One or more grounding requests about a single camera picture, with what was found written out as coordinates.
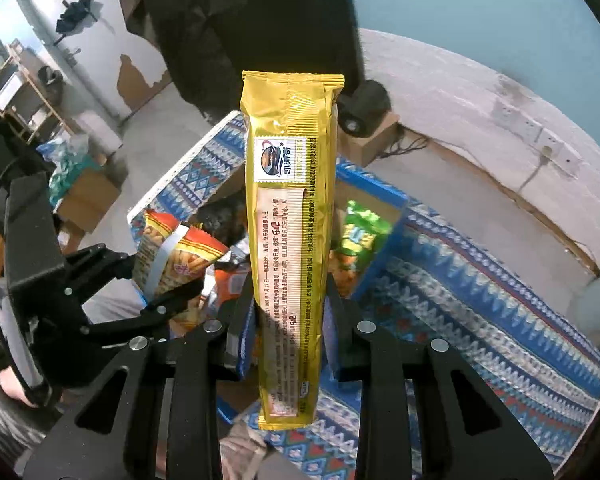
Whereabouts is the person's left forearm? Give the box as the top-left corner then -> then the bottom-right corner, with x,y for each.
0,350 -> 56,461

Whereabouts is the green peanut snack packet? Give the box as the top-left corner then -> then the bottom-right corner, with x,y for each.
330,200 -> 396,296

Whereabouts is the blue cardboard box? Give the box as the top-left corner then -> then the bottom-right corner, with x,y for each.
140,157 -> 409,423

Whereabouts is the long gold cracker packet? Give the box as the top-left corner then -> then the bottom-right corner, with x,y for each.
240,70 -> 346,432

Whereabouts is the blue patterned tablecloth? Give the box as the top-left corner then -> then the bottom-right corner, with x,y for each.
126,110 -> 600,480

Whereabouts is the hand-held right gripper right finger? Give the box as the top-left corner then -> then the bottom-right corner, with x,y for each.
322,275 -> 556,480

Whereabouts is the wooden shelf rack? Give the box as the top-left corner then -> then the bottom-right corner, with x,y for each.
0,37 -> 71,146

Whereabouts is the blue green plastic bag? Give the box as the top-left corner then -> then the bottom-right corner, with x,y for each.
35,132 -> 106,206

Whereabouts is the large brown cardboard box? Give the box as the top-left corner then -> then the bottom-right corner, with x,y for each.
55,165 -> 123,233

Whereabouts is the beige plug cable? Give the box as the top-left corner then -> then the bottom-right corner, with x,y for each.
522,147 -> 553,201

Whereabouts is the small brown cardboard box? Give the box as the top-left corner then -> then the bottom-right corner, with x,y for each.
337,110 -> 401,168

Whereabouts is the orange snack packet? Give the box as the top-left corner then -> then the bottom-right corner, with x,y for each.
214,269 -> 253,312

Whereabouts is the red orange snack bag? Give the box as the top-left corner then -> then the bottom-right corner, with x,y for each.
130,210 -> 231,331

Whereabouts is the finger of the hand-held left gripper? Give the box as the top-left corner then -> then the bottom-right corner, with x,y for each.
81,281 -> 207,351
62,242 -> 141,307

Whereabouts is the black cable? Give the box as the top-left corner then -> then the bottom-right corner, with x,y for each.
380,127 -> 431,161

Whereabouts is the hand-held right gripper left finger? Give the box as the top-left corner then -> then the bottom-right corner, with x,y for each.
22,280 -> 256,480

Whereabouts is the black curtain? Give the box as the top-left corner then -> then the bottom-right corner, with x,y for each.
140,0 -> 363,126

